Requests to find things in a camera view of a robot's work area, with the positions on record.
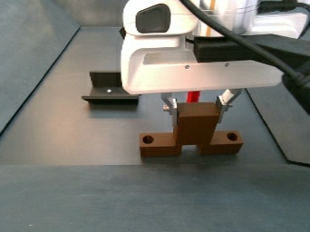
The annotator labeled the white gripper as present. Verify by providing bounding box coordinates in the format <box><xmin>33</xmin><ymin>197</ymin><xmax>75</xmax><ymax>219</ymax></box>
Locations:
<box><xmin>120</xmin><ymin>0</ymin><xmax>285</xmax><ymax>128</ymax></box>

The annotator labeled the brown T-shaped block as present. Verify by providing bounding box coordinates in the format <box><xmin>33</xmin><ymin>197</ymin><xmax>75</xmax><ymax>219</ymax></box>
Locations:
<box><xmin>139</xmin><ymin>102</ymin><xmax>243</xmax><ymax>158</ymax></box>

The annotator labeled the red hexagonal peg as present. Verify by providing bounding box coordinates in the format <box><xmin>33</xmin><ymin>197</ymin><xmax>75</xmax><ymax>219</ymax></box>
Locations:
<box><xmin>187</xmin><ymin>91</ymin><xmax>200</xmax><ymax>103</ymax></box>

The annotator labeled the black angle bracket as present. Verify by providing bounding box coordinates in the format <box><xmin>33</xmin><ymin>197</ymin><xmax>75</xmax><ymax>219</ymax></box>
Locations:
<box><xmin>81</xmin><ymin>71</ymin><xmax>139</xmax><ymax>105</ymax></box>

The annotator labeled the black camera cable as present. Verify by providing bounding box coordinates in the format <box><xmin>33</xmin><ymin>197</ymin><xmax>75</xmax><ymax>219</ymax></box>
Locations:
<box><xmin>179</xmin><ymin>0</ymin><xmax>310</xmax><ymax>89</ymax></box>

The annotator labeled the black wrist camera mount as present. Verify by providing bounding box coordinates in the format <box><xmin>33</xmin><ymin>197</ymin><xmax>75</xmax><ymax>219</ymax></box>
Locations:
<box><xmin>194</xmin><ymin>34</ymin><xmax>310</xmax><ymax>115</ymax></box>

